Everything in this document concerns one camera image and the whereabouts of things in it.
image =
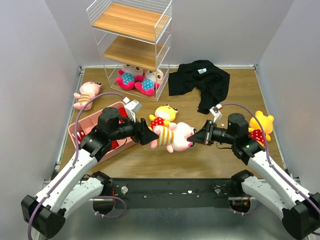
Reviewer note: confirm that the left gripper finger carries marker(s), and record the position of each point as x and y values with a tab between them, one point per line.
148	138
144	129

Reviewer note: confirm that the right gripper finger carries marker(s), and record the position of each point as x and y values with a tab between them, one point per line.
201	133
198	138

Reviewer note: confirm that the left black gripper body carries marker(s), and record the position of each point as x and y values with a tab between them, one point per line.
130	129

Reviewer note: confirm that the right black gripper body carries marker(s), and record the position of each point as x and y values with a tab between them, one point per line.
208	133

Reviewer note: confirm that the pink frog plush striped shirt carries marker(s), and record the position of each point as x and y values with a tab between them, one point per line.
174	137

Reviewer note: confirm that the white panda plush yellow glasses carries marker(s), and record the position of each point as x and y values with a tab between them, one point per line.
149	82

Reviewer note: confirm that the white panda plush blue dress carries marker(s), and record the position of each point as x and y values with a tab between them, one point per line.
128	76

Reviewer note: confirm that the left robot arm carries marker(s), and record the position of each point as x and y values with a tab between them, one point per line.
48	210

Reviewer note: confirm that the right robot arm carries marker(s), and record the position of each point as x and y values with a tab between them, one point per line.
297	208

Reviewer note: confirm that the red item in tray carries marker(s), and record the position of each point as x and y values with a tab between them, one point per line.
114	145
122	112

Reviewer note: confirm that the yellow plush red dotted dress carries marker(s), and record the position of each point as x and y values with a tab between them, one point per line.
164	115

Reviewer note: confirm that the orange plush red dotted dress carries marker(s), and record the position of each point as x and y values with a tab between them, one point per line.
260	127

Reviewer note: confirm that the black crumpled cloth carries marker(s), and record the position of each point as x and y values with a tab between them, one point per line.
212	82

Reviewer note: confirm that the red white striped item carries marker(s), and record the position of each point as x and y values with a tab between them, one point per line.
78	136

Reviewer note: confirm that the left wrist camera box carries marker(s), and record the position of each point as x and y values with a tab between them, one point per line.
132	107

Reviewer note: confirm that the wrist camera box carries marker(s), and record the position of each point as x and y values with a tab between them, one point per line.
215	110
132	107

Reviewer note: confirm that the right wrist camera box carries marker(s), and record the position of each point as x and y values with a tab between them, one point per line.
215	110

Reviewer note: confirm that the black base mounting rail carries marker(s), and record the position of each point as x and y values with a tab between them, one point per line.
168	193

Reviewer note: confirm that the white wire shelf rack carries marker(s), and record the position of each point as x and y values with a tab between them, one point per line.
135	32

